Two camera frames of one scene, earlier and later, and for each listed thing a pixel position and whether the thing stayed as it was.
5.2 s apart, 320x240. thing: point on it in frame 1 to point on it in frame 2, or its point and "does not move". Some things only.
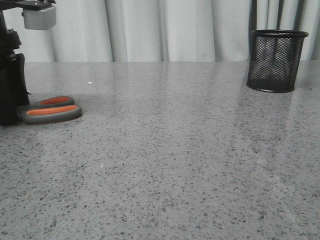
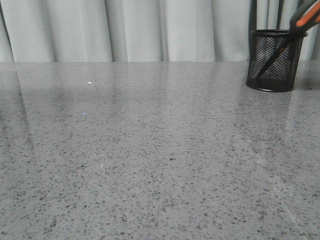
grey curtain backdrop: x=164 y=30 does not move
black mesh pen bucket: x=275 y=59 does not move
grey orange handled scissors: x=50 y=110 to x=305 y=14
